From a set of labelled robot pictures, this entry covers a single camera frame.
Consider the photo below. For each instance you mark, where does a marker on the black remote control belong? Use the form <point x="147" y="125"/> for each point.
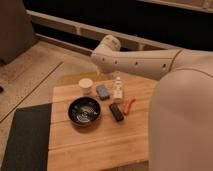
<point x="116" y="112"/>

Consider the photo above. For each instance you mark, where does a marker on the blue sponge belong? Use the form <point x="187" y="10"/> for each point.
<point x="102" y="92"/>

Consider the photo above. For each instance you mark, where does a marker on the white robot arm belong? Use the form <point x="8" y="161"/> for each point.
<point x="180" y="128"/>

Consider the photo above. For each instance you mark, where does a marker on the dark grey mat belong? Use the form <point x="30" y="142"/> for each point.
<point x="27" y="145"/>

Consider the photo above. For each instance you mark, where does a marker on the brown sofa corner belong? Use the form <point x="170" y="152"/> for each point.
<point x="16" y="31"/>

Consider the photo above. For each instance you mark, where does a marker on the white paper cup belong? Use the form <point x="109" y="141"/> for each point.
<point x="85" y="85"/>

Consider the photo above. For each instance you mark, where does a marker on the orange carrot toy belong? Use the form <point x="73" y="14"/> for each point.
<point x="127" y="106"/>

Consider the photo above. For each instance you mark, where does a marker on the black bowl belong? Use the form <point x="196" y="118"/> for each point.
<point x="84" y="111"/>

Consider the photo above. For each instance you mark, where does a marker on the small white bottle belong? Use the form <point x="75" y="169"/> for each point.
<point x="118" y="90"/>

